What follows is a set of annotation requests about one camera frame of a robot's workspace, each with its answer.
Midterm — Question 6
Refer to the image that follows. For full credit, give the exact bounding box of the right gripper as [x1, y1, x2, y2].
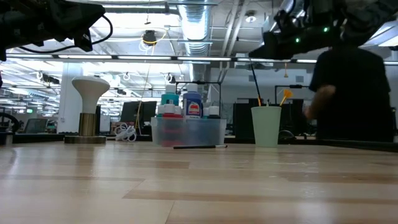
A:
[248, 9, 343, 60]

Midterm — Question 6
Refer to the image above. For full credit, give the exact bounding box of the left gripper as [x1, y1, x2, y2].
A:
[46, 0, 106, 52]

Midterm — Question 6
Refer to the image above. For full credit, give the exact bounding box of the black handled paint brush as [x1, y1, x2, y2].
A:
[249, 58, 262, 108]
[173, 144, 228, 150]

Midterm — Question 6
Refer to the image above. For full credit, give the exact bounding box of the orange paint brush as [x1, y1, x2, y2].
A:
[279, 89, 294, 108]

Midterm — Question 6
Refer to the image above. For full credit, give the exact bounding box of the small black paint bottle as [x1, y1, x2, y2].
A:
[207, 105, 221, 121]

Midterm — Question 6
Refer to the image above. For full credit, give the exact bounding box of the large periwinkle blue paint bottle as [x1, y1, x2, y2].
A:
[182, 83, 203, 121]

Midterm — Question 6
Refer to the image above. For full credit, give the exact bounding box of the large teal paint bottle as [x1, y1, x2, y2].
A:
[160, 84, 180, 106]

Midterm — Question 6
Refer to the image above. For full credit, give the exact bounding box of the small dark red paint bottle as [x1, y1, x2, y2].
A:
[162, 104, 180, 147]

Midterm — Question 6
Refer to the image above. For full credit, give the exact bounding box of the light green plastic cup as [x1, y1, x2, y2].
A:
[251, 105, 282, 147]

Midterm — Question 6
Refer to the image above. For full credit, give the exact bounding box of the person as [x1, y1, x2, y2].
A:
[303, 42, 395, 143]

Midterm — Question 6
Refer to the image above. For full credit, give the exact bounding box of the white building column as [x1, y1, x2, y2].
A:
[57, 62, 84, 134]

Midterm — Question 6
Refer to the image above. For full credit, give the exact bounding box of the dark background monitor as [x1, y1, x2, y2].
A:
[119, 101, 158, 124]

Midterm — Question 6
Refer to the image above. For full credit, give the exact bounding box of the clear plastic bin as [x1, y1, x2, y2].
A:
[150, 116, 227, 147]

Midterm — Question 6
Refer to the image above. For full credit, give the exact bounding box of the hanging black cable reel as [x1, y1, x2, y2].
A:
[141, 29, 159, 47]

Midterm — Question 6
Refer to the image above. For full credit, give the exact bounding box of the silver ceiling duct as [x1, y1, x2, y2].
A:
[177, 0, 213, 57]

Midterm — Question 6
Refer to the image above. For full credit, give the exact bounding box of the white coiled cable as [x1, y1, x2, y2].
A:
[113, 123, 137, 142]

